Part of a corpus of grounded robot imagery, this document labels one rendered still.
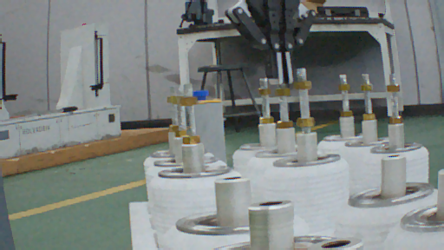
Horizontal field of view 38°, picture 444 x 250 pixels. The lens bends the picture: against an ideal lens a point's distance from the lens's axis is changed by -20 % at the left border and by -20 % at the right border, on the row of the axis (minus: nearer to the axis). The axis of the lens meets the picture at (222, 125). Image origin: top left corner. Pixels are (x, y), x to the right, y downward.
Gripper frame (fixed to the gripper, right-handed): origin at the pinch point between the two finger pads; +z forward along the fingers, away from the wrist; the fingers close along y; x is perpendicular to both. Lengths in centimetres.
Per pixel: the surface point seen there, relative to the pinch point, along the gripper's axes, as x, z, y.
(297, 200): 13.6, 13.5, 8.4
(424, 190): 41.5, 10.0, 16.1
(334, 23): -318, -37, -277
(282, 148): 0.5, 9.4, 1.0
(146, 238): 2.1, 17.2, 20.3
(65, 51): -362, -31, -94
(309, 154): 11.6, 9.2, 5.3
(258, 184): 0.7, 13.0, 4.7
